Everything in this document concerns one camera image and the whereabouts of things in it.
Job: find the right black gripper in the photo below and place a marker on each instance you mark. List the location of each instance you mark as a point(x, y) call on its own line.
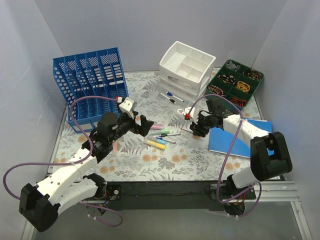
point(200, 122)

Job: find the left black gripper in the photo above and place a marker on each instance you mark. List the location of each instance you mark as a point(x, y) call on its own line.
point(138, 123)

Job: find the red cap marker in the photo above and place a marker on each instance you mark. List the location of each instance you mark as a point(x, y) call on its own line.
point(186, 130)

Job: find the blue highlighter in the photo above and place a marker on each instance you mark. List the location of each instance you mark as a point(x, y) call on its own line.
point(154, 139)

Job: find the yellow highlighter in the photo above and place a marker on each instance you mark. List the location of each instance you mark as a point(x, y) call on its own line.
point(154, 144)

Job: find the green highlighter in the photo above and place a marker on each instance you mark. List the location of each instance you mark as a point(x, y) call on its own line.
point(159, 132)

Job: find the orange pink highlighter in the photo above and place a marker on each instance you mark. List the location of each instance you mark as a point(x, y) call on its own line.
point(114, 148)

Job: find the blue cap marker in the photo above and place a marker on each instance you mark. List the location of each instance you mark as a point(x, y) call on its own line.
point(176, 97)

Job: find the white drawer organizer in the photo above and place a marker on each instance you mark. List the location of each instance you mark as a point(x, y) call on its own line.
point(185, 70)

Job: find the blue plastic file rack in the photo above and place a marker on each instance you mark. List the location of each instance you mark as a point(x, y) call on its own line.
point(97, 75)

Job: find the black cap marker front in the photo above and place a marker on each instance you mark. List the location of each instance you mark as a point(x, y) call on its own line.
point(168, 98)

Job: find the black cap marker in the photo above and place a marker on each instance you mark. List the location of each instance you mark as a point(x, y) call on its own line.
point(168, 98)
point(170, 134)

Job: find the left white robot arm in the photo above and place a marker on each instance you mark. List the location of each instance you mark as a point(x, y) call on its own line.
point(42, 203)

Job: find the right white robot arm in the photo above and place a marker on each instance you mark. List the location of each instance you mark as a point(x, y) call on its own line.
point(269, 154)

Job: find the purple highlighter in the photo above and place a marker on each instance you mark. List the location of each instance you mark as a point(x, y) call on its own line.
point(157, 127)

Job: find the blue pen marker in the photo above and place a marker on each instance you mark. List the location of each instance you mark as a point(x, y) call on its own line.
point(166, 140)

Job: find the black cap marker middle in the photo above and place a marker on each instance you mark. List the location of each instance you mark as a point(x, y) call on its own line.
point(170, 134)

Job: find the blue notebook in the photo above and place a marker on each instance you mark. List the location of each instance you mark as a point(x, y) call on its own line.
point(220, 140)

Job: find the green compartment tray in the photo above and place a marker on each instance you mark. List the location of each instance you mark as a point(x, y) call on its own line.
point(235, 82)

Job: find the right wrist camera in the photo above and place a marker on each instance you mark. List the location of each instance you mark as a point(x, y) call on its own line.
point(191, 113)

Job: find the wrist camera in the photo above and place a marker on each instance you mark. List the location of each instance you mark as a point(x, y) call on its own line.
point(126, 105)
point(191, 113)

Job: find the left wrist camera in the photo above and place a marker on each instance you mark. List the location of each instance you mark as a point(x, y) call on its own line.
point(126, 105)

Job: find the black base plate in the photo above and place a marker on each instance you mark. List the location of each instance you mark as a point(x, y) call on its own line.
point(159, 195)

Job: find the aluminium frame rail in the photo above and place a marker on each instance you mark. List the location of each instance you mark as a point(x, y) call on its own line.
point(184, 211)

